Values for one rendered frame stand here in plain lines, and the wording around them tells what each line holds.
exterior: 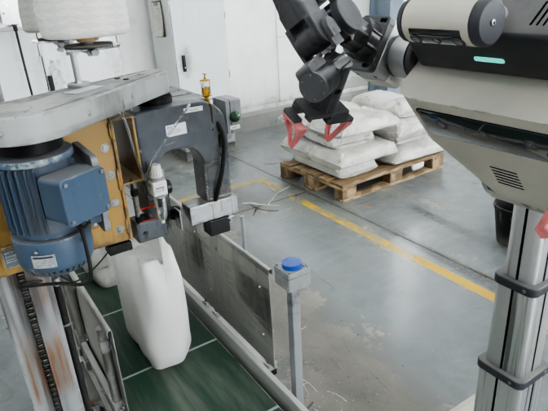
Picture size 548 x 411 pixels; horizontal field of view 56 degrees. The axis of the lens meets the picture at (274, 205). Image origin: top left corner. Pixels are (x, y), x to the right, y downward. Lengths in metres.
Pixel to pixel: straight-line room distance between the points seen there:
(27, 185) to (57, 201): 0.07
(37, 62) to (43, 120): 2.99
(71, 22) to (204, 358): 1.29
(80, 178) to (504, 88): 0.77
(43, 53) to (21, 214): 2.96
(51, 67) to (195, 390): 2.75
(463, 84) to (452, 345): 1.78
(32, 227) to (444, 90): 0.83
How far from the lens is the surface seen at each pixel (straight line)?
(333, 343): 2.59
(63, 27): 1.04
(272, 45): 6.26
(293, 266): 1.50
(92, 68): 4.08
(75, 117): 1.06
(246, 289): 1.91
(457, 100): 1.02
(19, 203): 1.09
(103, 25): 1.04
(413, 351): 2.58
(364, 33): 1.14
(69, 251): 1.11
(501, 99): 0.98
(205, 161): 1.38
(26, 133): 1.01
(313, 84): 0.95
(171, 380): 1.90
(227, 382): 1.85
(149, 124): 1.30
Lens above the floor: 1.61
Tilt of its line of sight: 23 degrees down
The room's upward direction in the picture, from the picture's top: 3 degrees counter-clockwise
